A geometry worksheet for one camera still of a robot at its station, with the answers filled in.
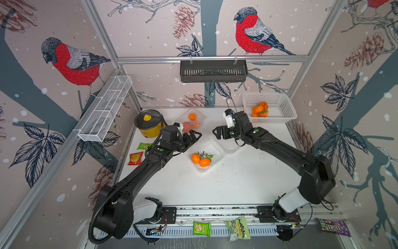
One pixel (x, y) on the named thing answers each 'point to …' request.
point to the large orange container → (187, 126)
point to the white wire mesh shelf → (95, 129)
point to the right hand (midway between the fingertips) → (220, 127)
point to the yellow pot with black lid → (149, 123)
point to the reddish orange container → (265, 106)
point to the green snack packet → (199, 228)
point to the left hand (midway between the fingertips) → (200, 135)
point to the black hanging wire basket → (199, 71)
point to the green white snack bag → (237, 229)
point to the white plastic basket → (269, 108)
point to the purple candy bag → (337, 226)
